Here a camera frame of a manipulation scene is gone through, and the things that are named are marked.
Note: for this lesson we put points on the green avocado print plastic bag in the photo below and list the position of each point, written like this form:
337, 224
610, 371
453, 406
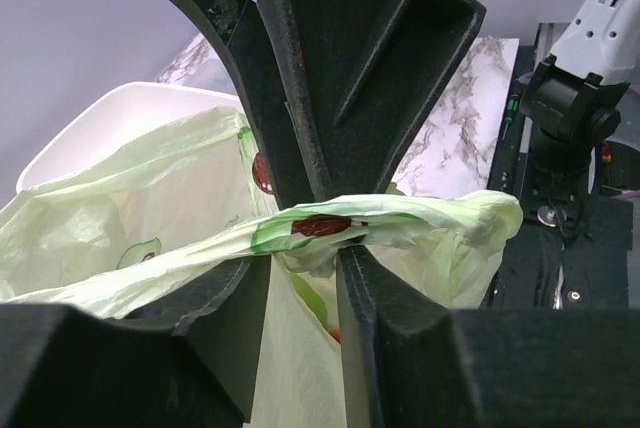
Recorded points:
167, 206

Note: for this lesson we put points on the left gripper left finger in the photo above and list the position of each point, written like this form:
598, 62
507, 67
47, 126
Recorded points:
189, 359

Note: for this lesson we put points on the red cherry tomato bunch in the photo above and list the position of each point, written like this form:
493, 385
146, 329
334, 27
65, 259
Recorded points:
335, 334

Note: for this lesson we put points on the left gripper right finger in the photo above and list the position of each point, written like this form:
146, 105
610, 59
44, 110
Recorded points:
410, 362

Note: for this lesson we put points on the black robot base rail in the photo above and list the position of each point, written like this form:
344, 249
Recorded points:
577, 187

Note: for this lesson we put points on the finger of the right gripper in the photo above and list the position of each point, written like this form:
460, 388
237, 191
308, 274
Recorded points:
361, 77
235, 29

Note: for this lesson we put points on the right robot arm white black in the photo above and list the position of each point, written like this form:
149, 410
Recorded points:
602, 42

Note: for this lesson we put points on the white plastic tray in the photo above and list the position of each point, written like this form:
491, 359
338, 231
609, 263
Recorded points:
118, 117

